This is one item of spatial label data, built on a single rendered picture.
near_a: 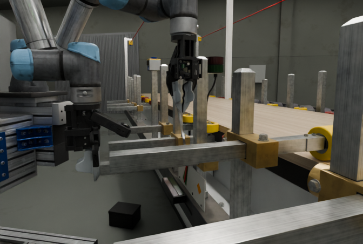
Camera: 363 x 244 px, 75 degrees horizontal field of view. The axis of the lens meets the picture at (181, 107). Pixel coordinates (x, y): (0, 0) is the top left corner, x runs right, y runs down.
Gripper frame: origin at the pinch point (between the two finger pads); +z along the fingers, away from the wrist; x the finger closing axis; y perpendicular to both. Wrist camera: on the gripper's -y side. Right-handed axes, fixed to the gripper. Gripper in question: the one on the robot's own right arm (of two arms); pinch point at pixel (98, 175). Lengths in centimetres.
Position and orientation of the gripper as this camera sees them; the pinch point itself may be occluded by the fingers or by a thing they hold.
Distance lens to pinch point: 71.2
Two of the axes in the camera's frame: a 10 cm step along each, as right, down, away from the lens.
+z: 0.0, 9.9, 1.1
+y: -9.5, 0.3, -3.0
